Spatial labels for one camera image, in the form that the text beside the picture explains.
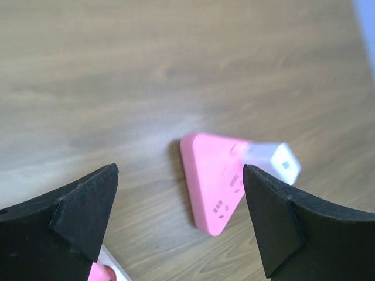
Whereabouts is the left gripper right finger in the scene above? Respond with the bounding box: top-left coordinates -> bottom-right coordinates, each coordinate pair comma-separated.
243,165 -> 374,280

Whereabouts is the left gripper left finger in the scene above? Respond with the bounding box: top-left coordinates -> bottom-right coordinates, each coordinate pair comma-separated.
1,163 -> 118,280

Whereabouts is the white red power strip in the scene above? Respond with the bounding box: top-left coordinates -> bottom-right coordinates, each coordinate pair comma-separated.
98,244 -> 132,281

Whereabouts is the white charger block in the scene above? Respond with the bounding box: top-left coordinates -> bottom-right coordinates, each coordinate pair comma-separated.
241,142 -> 301,185

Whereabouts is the pink triangular power socket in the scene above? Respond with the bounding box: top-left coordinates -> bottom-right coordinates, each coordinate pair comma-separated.
180,133 -> 250,236

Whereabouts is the small pink plug adapter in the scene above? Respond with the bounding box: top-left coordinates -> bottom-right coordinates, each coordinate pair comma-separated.
88,263 -> 117,281

